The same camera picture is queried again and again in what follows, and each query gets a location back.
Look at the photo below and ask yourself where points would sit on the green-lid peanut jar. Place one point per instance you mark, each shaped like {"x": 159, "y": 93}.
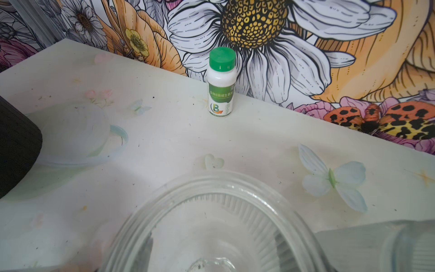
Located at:
{"x": 215, "y": 221}
{"x": 396, "y": 246}

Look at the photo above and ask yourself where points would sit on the black trash bin with liner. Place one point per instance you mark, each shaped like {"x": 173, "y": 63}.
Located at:
{"x": 21, "y": 143}

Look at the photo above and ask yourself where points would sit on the small green-cap white bottle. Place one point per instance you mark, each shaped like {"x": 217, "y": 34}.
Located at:
{"x": 221, "y": 79}

